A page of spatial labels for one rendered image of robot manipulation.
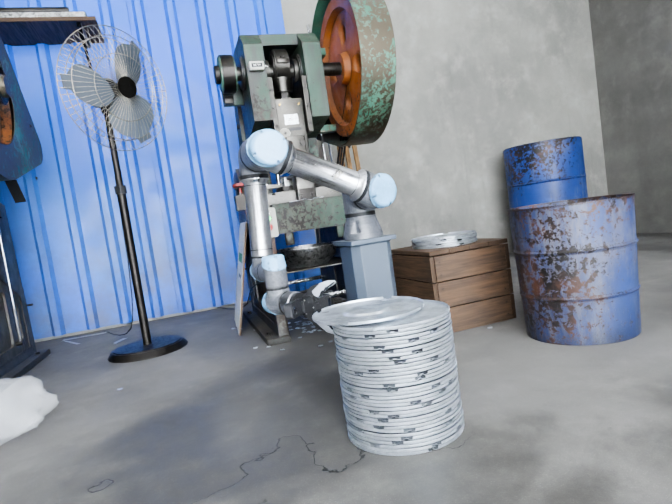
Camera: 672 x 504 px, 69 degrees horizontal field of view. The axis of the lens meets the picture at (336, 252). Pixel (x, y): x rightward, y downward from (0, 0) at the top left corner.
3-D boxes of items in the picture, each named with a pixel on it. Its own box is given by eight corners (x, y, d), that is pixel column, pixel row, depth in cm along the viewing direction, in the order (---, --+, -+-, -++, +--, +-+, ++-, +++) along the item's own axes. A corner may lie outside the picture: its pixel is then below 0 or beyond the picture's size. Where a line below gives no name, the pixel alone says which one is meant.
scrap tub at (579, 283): (678, 329, 168) (665, 189, 164) (580, 356, 155) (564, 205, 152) (582, 311, 208) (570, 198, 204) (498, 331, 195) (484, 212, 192)
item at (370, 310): (437, 296, 133) (437, 293, 133) (402, 324, 107) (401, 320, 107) (342, 301, 146) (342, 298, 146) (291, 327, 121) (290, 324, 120)
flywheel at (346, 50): (342, 65, 316) (374, 159, 290) (312, 67, 310) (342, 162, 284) (373, -39, 252) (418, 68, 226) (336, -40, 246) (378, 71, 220)
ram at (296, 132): (312, 150, 249) (303, 91, 246) (283, 153, 244) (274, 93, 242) (304, 156, 265) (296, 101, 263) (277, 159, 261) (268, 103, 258)
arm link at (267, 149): (382, 183, 183) (244, 130, 161) (404, 178, 170) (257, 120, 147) (375, 214, 182) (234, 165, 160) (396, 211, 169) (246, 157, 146)
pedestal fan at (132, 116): (210, 349, 235) (154, 10, 223) (60, 381, 216) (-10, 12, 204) (200, 312, 353) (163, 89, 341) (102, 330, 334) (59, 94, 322)
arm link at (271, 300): (257, 291, 160) (261, 316, 161) (277, 291, 152) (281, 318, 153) (277, 286, 165) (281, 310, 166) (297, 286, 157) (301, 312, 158)
